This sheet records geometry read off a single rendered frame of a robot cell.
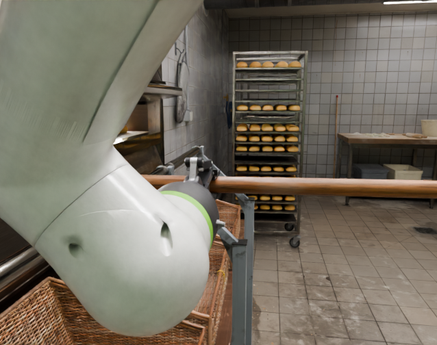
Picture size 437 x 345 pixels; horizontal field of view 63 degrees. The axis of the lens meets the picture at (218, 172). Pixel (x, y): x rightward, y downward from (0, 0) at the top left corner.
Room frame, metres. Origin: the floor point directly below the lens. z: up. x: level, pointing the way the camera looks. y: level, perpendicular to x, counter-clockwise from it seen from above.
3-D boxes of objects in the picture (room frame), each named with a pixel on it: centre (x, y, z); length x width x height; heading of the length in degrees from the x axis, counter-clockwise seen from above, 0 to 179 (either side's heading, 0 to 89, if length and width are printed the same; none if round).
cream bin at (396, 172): (4.82, -2.53, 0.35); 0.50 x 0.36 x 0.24; 173
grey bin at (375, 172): (4.88, -2.12, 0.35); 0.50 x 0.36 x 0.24; 172
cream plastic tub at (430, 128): (4.83, -2.97, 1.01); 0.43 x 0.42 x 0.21; 82
